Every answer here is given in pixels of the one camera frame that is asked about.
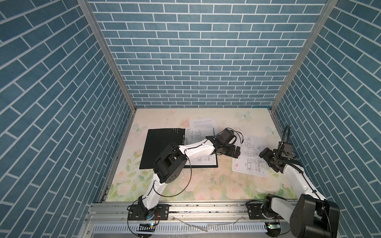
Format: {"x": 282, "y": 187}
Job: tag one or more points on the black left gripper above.
{"x": 231, "y": 152}

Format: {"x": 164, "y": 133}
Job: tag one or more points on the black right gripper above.
{"x": 266, "y": 153}

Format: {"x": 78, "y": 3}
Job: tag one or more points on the technical drawing sheet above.
{"x": 198, "y": 151}
{"x": 249, "y": 161}

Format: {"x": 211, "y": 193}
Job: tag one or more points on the orange file folder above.
{"x": 158, "y": 139}

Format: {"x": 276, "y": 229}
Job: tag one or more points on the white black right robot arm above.
{"x": 313, "y": 216}

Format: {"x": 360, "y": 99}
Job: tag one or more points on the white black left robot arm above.
{"x": 172, "y": 160}

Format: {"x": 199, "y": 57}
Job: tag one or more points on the white text document sheet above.
{"x": 204, "y": 123}

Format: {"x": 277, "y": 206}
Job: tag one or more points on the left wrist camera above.
{"x": 227, "y": 136}

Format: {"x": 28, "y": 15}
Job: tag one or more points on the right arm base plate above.
{"x": 256, "y": 212}

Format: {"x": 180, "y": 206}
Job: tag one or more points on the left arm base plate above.
{"x": 138, "y": 213}

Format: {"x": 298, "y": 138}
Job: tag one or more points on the white cable duct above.
{"x": 182, "y": 228}

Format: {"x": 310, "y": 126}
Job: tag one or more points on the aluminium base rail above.
{"x": 210, "y": 212}

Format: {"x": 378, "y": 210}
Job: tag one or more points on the aluminium corner post right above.
{"x": 316, "y": 29}

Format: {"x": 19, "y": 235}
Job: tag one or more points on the aluminium corner post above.
{"x": 94, "y": 26}
{"x": 316, "y": 29}

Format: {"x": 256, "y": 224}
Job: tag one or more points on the aluminium corner post left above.
{"x": 94, "y": 26}

